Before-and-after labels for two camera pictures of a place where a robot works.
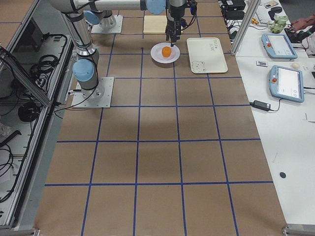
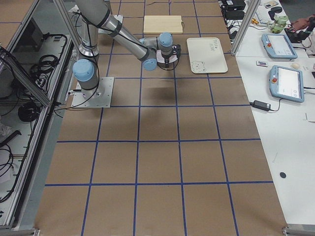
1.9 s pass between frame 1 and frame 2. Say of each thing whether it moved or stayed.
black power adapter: stayed
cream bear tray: stayed
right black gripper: moved
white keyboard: stayed
